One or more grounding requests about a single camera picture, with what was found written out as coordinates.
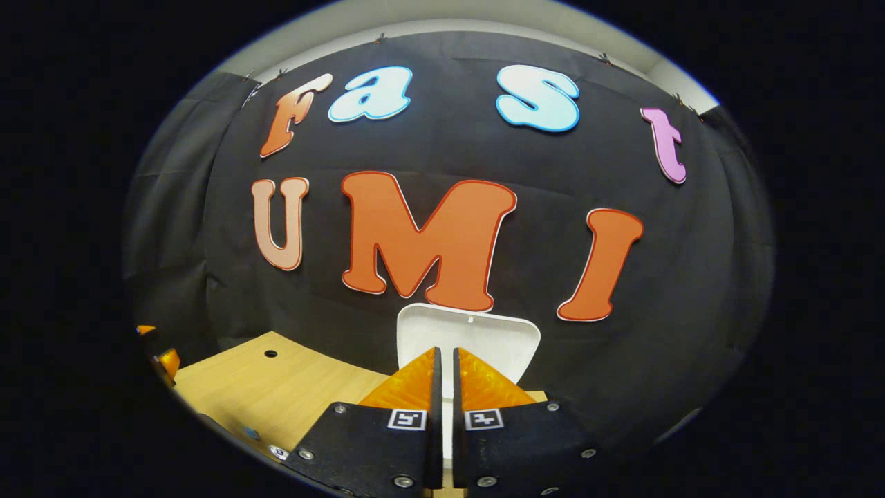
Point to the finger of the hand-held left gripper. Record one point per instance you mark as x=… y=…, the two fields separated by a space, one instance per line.
x=145 y=330
x=169 y=363

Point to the blue paper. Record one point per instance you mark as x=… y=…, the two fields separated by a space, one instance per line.
x=252 y=434

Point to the wooden desktop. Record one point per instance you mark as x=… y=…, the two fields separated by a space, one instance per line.
x=276 y=387

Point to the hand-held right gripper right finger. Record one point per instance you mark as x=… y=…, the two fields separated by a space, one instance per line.
x=458 y=449

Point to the white desktop garbage bin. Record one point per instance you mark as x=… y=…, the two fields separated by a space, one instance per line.
x=470 y=339

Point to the black backdrop cloth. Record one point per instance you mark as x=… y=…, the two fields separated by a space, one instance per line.
x=553 y=173

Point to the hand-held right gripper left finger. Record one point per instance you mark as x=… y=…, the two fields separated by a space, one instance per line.
x=437 y=449

